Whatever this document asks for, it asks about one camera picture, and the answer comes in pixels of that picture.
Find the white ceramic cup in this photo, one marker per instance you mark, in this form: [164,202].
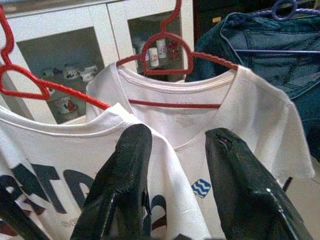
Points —
[70,73]
[89,73]

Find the white T-shirt black lettering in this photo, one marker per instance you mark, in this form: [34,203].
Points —
[62,150]

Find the white printed mug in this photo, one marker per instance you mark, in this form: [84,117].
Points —
[162,48]
[153,58]

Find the red plastic clothes hanger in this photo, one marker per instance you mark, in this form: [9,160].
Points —
[165,73]
[62,88]

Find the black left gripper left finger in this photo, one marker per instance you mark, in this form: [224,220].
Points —
[125,175]

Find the white glass-door cabinet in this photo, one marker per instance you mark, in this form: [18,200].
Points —
[112,25]

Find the white T-shirt blue logo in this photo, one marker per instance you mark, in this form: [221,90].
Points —
[250,112]

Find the blue denim jeans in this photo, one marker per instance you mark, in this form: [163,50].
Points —
[275,75]

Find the white mug red print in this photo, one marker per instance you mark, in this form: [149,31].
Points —
[63,105]

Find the chrome clothes rack black poles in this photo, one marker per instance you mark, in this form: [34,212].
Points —
[12,212]

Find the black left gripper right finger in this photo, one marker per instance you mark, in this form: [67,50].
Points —
[237,187]

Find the red patterned mug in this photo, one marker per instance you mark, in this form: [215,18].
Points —
[173,51]

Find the purple plastic clothes hanger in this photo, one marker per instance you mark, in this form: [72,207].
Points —
[275,51]

